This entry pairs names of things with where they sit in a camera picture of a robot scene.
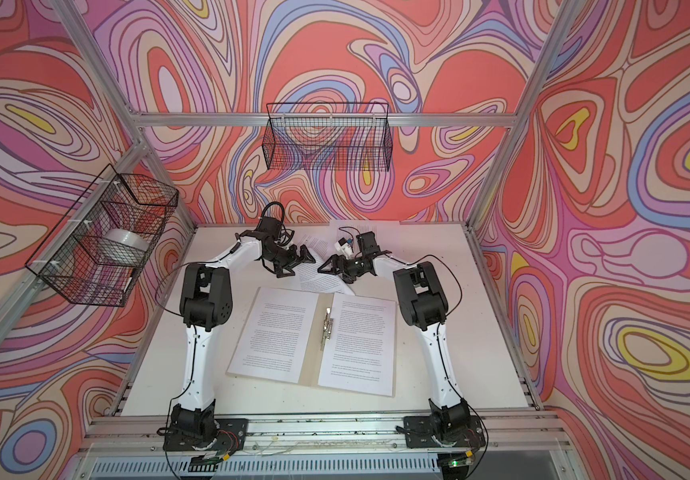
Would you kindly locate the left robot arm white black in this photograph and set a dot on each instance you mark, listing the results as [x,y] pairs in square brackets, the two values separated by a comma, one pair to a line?
[206,303]

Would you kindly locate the aluminium front rail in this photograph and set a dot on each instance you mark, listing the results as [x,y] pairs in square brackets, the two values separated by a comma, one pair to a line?
[510,444]

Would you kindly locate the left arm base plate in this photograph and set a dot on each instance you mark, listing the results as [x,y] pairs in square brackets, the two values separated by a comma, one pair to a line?
[191,431]

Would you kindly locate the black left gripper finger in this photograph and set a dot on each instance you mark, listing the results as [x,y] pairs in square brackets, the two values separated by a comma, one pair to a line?
[304,255]
[283,271]

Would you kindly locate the printed paper sheet front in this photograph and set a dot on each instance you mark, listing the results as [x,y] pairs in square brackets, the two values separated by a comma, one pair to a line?
[307,274]

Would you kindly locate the metal folder fastener clip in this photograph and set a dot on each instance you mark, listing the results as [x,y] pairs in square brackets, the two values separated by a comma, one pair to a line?
[327,328]

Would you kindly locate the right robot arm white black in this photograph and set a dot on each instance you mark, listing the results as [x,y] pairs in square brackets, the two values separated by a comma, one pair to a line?
[424,305]

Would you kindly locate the black wire basket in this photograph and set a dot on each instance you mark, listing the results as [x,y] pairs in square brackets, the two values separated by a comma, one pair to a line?
[123,217]
[328,136]

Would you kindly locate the silver tape roll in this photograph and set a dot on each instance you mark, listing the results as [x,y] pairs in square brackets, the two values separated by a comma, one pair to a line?
[123,247]

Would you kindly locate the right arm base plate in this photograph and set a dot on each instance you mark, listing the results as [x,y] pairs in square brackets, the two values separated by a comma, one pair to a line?
[435,431]

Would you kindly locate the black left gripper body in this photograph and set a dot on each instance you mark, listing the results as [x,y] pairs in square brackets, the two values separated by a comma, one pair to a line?
[288,258]

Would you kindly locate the black wire basket left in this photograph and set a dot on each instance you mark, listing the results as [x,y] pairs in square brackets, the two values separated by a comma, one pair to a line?
[123,217]

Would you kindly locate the aluminium frame post right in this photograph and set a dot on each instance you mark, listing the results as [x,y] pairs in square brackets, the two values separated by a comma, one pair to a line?
[557,36]

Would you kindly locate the printed paper sheet back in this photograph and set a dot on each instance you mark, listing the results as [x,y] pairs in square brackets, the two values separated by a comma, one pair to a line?
[387,233]

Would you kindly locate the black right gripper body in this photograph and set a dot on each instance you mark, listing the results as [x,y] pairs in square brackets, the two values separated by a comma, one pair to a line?
[353,265]

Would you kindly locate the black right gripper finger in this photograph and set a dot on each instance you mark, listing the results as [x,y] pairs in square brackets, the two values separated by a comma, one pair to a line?
[350,277]
[329,266]

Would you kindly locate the black wire basket back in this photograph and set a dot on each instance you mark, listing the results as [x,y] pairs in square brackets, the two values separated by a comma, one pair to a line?
[328,136]

